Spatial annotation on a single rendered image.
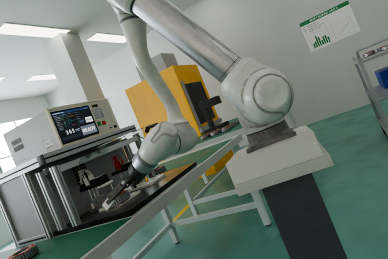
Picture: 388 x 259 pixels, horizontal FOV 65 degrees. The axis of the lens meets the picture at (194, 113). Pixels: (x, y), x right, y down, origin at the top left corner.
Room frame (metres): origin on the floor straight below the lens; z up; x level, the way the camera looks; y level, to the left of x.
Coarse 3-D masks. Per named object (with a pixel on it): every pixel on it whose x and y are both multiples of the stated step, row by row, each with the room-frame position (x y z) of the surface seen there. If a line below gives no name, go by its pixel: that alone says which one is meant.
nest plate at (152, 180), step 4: (156, 176) 1.75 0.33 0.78; (160, 176) 1.69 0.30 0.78; (164, 176) 1.72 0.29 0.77; (144, 180) 1.79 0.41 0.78; (152, 180) 1.66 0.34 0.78; (156, 180) 1.65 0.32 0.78; (140, 184) 1.69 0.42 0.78; (144, 184) 1.63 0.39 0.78; (148, 184) 1.60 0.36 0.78; (136, 188) 1.64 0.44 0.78; (140, 188) 1.63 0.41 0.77
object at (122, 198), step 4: (124, 192) 1.24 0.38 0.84; (128, 192) 1.26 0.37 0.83; (120, 196) 1.22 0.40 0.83; (124, 196) 1.22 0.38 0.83; (128, 196) 1.24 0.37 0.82; (116, 200) 1.21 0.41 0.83; (120, 200) 1.21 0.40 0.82; (124, 200) 1.22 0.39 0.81; (112, 204) 1.20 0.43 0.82; (116, 204) 1.20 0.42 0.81
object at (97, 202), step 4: (100, 196) 1.54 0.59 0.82; (104, 196) 1.56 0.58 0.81; (92, 200) 1.51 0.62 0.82; (96, 200) 1.51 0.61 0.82; (100, 200) 1.53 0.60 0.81; (104, 200) 1.55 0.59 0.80; (88, 204) 1.52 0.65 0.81; (96, 204) 1.50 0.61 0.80; (100, 204) 1.52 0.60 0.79; (96, 208) 1.50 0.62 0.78
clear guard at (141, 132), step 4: (144, 128) 1.66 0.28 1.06; (132, 132) 1.57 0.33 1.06; (136, 132) 1.58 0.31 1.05; (140, 132) 1.60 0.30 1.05; (144, 132) 1.62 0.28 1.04; (148, 132) 1.63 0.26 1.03; (124, 136) 1.66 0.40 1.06; (140, 136) 1.55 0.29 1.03; (144, 136) 1.57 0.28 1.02; (112, 140) 1.63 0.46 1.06; (116, 140) 1.79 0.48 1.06; (104, 144) 1.66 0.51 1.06
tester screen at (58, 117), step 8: (56, 112) 1.50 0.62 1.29; (64, 112) 1.54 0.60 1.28; (72, 112) 1.58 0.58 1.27; (80, 112) 1.63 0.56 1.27; (88, 112) 1.68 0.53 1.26; (56, 120) 1.48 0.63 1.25; (64, 120) 1.52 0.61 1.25; (72, 120) 1.57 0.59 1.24; (64, 128) 1.51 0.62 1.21; (72, 128) 1.55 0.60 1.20; (80, 128) 1.59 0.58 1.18; (96, 128) 1.69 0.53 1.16; (64, 136) 1.49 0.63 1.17; (80, 136) 1.57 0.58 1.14
